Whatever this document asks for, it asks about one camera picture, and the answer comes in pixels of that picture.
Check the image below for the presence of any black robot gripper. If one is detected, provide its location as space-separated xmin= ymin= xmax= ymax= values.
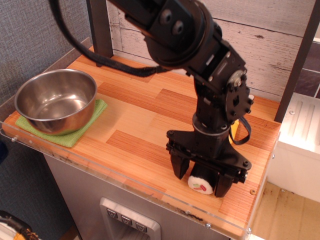
xmin=165 ymin=124 xmax=253 ymax=198

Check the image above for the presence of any plush sushi roll toy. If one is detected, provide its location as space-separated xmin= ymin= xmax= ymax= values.
xmin=187 ymin=163 xmax=219 ymax=195

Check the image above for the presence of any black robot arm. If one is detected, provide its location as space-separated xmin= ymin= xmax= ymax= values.
xmin=113 ymin=0 xmax=253 ymax=198

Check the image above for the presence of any stainless steel pot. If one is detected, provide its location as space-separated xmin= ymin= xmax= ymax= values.
xmin=14 ymin=69 xmax=98 ymax=136

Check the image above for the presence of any white toy sink unit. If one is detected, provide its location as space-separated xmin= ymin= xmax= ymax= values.
xmin=267 ymin=93 xmax=320 ymax=202

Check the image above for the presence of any silver dispenser button panel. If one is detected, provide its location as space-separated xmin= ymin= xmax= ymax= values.
xmin=99 ymin=197 xmax=162 ymax=240

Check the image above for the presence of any silver toy cabinet front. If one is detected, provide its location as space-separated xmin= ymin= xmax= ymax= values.
xmin=45 ymin=155 xmax=227 ymax=240

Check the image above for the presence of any green cloth mat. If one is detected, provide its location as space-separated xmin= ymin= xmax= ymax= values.
xmin=15 ymin=99 xmax=108 ymax=148

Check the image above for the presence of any orange object bottom left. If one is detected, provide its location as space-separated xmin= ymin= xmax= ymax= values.
xmin=13 ymin=228 xmax=39 ymax=240

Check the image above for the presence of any clear acrylic edge guard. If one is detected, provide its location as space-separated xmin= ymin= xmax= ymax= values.
xmin=1 ymin=113 xmax=280 ymax=240

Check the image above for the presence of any yellow handled toy knife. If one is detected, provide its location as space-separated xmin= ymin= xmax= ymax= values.
xmin=229 ymin=94 xmax=255 ymax=145

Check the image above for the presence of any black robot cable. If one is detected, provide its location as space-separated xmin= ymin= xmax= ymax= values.
xmin=48 ymin=0 xmax=171 ymax=78

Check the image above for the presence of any dark right shelf post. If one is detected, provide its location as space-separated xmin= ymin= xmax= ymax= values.
xmin=274 ymin=0 xmax=320 ymax=123

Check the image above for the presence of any dark shelf post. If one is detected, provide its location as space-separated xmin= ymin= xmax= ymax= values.
xmin=86 ymin=0 xmax=114 ymax=58
xmin=274 ymin=0 xmax=320 ymax=123

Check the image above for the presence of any dark left shelf post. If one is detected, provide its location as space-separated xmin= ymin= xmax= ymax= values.
xmin=86 ymin=0 xmax=114 ymax=58

